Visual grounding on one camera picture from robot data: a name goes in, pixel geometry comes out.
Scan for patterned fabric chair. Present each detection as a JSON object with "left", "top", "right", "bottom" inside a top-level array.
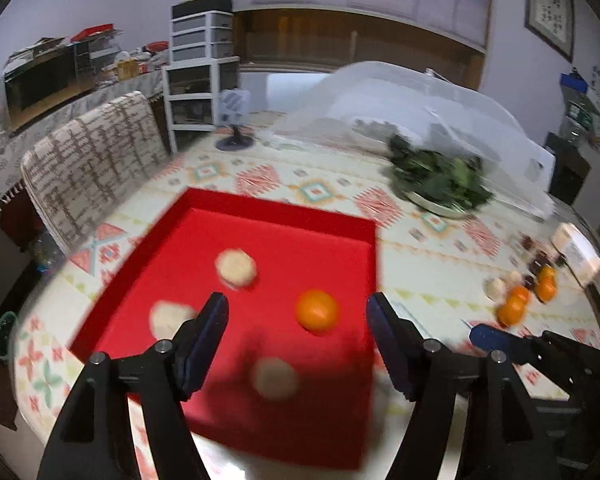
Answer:
[{"left": 20, "top": 91, "right": 171, "bottom": 256}]

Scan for white mesh food cover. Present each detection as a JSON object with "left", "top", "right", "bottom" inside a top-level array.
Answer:
[{"left": 267, "top": 60, "right": 558, "bottom": 221}]

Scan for green round object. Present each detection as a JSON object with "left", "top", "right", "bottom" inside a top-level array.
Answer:
[{"left": 0, "top": 310, "right": 19, "bottom": 362}]

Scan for brown wooden panel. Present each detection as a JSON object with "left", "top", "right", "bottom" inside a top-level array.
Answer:
[{"left": 230, "top": 5, "right": 486, "bottom": 92}]

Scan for small white box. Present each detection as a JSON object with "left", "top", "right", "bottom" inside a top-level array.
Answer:
[{"left": 552, "top": 222, "right": 600, "bottom": 286}]

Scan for red tray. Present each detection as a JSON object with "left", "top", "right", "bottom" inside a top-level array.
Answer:
[{"left": 69, "top": 187, "right": 378, "bottom": 471}]

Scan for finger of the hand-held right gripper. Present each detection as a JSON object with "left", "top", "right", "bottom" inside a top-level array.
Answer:
[{"left": 469, "top": 324, "right": 581, "bottom": 401}]

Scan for small white plastic drawer unit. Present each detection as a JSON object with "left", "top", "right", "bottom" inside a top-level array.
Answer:
[{"left": 170, "top": 10, "right": 234, "bottom": 64}]

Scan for flat red box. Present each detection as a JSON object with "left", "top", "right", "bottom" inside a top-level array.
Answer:
[{"left": 70, "top": 24, "right": 116, "bottom": 42}]

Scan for microwave oven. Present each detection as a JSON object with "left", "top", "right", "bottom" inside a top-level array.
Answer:
[{"left": 0, "top": 47, "right": 81, "bottom": 133}]

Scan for black box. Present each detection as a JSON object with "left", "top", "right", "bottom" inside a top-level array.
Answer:
[{"left": 171, "top": 0, "right": 233, "bottom": 19}]

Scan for pale round plate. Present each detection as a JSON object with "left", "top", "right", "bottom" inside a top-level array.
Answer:
[{"left": 400, "top": 187, "right": 486, "bottom": 220}]

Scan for dark cabinet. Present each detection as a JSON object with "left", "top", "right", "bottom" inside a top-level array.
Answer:
[{"left": 545, "top": 132, "right": 592, "bottom": 206}]

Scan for white carton with window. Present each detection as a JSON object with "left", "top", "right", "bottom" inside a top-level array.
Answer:
[{"left": 522, "top": 137, "right": 557, "bottom": 201}]

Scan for grey stand with round base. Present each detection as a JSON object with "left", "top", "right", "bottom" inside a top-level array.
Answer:
[{"left": 215, "top": 89, "right": 253, "bottom": 151}]

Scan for framed wall picture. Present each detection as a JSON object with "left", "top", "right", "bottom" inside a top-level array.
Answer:
[{"left": 522, "top": 0, "right": 576, "bottom": 63}]

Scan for large white plastic drawer unit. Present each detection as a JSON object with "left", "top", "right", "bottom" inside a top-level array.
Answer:
[{"left": 162, "top": 56, "right": 241, "bottom": 153}]

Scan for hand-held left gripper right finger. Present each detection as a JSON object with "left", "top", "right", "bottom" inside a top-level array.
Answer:
[{"left": 366, "top": 292, "right": 546, "bottom": 480}]

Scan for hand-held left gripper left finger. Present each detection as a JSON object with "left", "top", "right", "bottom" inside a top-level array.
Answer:
[{"left": 37, "top": 291, "right": 230, "bottom": 480}]

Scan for patterned tablecloth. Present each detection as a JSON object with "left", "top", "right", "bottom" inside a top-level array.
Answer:
[{"left": 10, "top": 125, "right": 600, "bottom": 480}]

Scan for green spinach leaves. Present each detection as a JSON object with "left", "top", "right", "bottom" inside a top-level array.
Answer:
[{"left": 386, "top": 132, "right": 496, "bottom": 211}]

